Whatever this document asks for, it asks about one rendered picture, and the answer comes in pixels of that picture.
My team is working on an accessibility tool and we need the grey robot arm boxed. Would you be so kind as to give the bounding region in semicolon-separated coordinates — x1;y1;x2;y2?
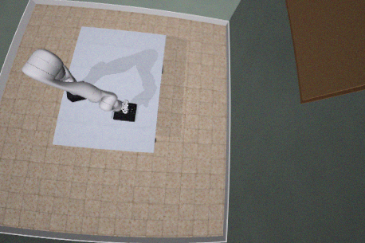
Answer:
22;49;120;112

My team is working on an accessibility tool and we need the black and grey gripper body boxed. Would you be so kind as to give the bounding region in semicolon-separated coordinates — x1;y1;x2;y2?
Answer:
113;100;128;114

